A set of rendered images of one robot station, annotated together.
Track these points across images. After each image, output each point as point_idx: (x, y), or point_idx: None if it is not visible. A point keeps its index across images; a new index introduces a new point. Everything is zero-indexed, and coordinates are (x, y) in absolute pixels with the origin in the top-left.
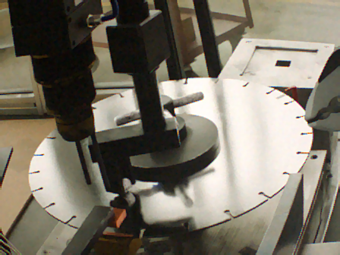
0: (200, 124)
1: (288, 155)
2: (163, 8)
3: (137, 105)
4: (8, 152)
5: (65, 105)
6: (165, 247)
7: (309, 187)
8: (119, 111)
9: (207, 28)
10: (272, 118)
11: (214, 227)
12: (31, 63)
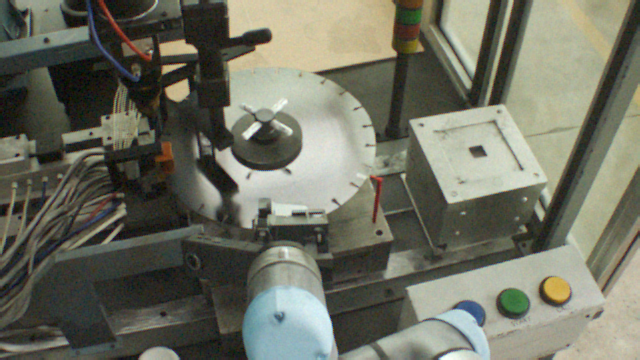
0: (288, 145)
1: None
2: (488, 30)
3: (312, 97)
4: (246, 50)
5: (129, 95)
6: None
7: (334, 246)
8: (300, 92)
9: (500, 73)
10: (324, 183)
11: None
12: None
